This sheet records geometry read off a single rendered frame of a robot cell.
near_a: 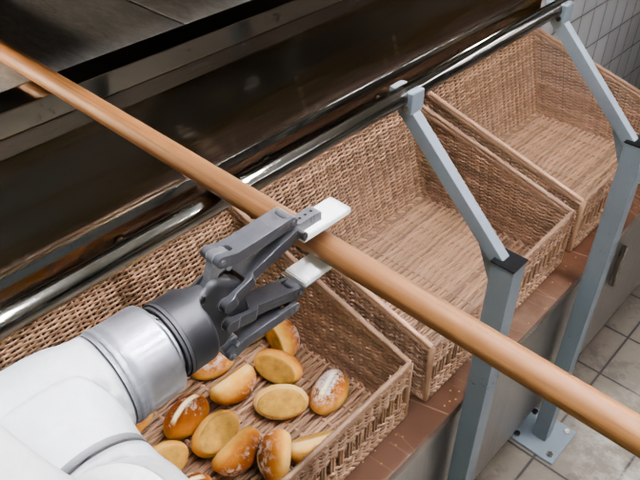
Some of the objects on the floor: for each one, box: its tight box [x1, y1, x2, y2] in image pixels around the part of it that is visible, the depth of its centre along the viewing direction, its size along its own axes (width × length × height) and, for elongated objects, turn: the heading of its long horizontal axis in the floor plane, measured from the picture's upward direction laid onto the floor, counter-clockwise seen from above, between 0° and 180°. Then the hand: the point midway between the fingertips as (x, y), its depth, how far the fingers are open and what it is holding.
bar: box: [0, 0, 640, 480], centre depth 131 cm, size 31×127×118 cm, turn 137°
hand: (320, 240), depth 74 cm, fingers open, 5 cm apart
